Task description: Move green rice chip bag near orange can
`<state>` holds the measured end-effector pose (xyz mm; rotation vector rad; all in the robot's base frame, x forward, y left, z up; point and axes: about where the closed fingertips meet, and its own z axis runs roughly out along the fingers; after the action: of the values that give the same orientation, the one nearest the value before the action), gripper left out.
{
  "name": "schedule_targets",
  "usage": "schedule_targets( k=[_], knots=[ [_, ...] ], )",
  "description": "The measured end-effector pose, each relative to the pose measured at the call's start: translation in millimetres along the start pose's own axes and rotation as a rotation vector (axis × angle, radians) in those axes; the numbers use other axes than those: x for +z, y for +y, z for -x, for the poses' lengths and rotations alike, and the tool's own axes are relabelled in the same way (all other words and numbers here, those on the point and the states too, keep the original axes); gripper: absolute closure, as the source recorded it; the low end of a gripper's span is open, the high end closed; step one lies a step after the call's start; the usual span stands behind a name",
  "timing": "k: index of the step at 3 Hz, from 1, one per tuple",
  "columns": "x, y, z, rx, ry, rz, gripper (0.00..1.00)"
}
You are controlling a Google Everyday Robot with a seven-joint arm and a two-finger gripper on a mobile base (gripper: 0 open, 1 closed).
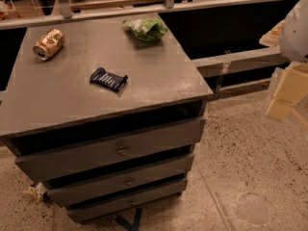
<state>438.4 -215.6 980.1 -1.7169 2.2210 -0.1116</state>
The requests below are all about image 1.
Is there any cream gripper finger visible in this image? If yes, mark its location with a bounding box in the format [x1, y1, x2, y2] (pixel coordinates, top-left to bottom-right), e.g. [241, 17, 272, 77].
[265, 63, 308, 120]
[259, 20, 284, 47]

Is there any green rice chip bag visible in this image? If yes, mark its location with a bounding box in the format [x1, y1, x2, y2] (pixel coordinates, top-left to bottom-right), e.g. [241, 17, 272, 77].
[122, 17, 168, 42]

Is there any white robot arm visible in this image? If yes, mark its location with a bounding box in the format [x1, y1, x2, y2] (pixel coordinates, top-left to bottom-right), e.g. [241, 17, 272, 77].
[259, 0, 308, 120]

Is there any orange soda can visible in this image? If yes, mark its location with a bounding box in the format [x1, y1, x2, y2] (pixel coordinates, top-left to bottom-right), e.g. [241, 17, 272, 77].
[33, 29, 65, 61]

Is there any dark blue snack packet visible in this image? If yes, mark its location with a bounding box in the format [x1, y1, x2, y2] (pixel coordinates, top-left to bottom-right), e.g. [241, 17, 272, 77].
[90, 67, 128, 92]

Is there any grey drawer cabinet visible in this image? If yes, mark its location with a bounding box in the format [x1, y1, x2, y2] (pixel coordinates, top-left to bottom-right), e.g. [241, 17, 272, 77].
[0, 18, 211, 222]

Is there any grey metal railing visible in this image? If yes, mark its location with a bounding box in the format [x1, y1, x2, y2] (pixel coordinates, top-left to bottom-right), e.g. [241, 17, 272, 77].
[0, 0, 308, 79]

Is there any bottom grey drawer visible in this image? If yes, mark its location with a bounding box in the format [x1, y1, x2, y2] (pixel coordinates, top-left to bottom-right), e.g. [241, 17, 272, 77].
[67, 177, 188, 222]

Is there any grey drawer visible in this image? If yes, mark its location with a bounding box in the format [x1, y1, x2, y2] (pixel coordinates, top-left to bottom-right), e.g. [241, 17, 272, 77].
[67, 177, 188, 222]
[15, 116, 205, 182]
[48, 153, 194, 207]

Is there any middle grey drawer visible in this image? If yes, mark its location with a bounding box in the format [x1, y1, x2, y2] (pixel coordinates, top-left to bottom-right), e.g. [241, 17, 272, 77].
[48, 153, 194, 207]

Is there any top grey drawer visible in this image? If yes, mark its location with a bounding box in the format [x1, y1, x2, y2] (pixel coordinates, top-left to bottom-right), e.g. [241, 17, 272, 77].
[15, 116, 205, 182]

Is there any crumpled paper scrap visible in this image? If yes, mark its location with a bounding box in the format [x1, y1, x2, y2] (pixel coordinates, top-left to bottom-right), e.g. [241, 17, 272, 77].
[23, 182, 47, 203]

